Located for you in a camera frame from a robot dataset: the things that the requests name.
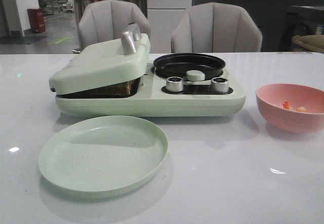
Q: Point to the green breakfast maker lid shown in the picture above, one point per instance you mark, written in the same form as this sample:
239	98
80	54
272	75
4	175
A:
104	64

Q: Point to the pink bowl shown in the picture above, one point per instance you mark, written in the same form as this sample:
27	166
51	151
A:
271	96

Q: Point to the bread slice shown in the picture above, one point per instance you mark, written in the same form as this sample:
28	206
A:
125	89

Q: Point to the green breakfast maker base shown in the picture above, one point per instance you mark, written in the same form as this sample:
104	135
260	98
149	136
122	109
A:
151	101

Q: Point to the red shrimp piece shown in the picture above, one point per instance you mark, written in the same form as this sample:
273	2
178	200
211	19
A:
286	105

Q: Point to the orange shrimp piece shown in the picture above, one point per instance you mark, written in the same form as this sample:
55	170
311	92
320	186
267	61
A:
301	109

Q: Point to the left silver knob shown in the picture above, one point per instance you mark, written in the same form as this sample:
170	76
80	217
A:
174	84

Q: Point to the silver knob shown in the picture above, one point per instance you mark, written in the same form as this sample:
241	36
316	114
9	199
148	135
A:
174	84
219	85

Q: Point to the black round frying pan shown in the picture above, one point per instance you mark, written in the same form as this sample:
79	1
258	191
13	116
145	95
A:
179	63

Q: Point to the right silver knob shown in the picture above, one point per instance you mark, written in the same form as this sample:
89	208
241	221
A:
219	85

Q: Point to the light green round plate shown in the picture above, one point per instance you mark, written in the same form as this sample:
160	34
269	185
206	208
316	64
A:
104	156

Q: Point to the right beige chair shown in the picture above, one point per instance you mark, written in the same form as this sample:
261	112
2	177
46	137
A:
216	28

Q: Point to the beige chair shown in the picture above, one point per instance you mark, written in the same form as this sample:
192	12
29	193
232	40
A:
216	28
104	21

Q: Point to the left beige chair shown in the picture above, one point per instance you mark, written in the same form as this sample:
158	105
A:
104	21

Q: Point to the white refrigerator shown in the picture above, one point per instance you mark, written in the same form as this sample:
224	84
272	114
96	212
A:
163	16

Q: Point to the dark kitchen counter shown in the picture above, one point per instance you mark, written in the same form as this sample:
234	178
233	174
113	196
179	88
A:
273	18

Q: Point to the red trash bin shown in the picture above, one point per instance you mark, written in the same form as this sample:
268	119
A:
36	20

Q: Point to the olive cushion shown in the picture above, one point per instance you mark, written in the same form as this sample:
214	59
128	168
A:
308	43

